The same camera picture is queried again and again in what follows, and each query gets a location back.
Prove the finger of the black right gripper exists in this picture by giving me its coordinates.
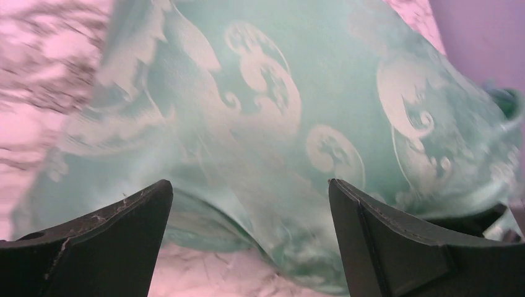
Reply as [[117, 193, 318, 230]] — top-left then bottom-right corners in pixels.
[[428, 204, 507, 238]]

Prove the green patterned cloth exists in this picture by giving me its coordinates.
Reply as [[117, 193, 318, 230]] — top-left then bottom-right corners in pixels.
[[11, 1, 524, 296]]

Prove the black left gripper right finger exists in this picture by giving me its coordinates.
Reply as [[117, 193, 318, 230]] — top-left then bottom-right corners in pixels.
[[329, 179, 524, 296]]

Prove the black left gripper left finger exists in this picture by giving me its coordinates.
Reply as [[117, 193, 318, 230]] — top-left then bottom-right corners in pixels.
[[1, 180, 173, 296]]

